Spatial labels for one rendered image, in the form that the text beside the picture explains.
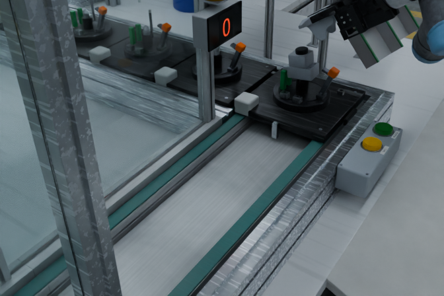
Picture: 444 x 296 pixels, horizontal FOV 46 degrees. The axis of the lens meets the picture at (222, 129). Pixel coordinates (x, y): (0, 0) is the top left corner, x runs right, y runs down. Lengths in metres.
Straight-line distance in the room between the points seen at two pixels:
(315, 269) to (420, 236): 0.24
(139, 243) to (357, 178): 0.45
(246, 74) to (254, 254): 0.63
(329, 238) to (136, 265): 0.39
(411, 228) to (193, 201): 0.45
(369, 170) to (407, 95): 0.54
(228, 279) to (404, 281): 0.34
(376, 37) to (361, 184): 0.54
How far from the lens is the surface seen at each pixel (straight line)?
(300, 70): 1.24
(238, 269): 0.88
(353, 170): 1.09
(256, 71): 1.42
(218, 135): 1.19
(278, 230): 0.94
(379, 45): 1.50
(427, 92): 1.63
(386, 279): 1.03
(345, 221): 1.12
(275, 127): 1.20
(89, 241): 0.44
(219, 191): 1.08
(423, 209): 1.19
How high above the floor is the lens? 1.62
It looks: 34 degrees down
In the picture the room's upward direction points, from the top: 1 degrees counter-clockwise
